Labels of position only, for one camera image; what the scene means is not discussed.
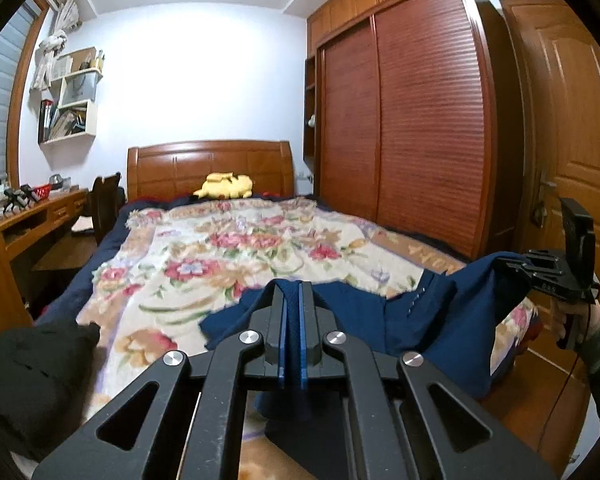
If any wooden louvered wardrobe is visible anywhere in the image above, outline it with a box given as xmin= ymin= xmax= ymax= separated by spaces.
xmin=306 ymin=0 xmax=524 ymax=259

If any wooden bed headboard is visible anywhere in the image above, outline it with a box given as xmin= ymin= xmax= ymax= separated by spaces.
xmin=126 ymin=140 xmax=296 ymax=202

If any red basket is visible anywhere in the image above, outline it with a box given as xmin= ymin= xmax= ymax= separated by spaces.
xmin=32 ymin=183 xmax=52 ymax=200

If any white wall shelf unit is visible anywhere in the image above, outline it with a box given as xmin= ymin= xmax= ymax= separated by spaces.
xmin=31 ymin=47 xmax=104 ymax=146

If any dark wooden chair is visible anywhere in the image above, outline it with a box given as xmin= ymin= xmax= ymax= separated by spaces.
xmin=70 ymin=172 xmax=125 ymax=245

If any navy blue suit jacket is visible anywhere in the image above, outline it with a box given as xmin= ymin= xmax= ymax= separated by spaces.
xmin=199 ymin=252 xmax=531 ymax=422

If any person's right hand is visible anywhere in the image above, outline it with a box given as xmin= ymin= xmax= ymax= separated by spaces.
xmin=550 ymin=298 xmax=600 ymax=342

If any wooden desk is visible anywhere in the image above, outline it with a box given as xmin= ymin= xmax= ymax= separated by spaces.
xmin=0 ymin=188 xmax=87 ymax=335

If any wooden room door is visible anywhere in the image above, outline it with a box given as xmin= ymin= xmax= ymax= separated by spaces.
xmin=501 ymin=0 xmax=600 ymax=279

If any floral fleece blanket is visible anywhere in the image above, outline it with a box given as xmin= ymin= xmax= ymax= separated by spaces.
xmin=74 ymin=196 xmax=541 ymax=480

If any yellow plush toy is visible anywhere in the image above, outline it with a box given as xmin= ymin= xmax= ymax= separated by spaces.
xmin=194 ymin=172 xmax=253 ymax=200

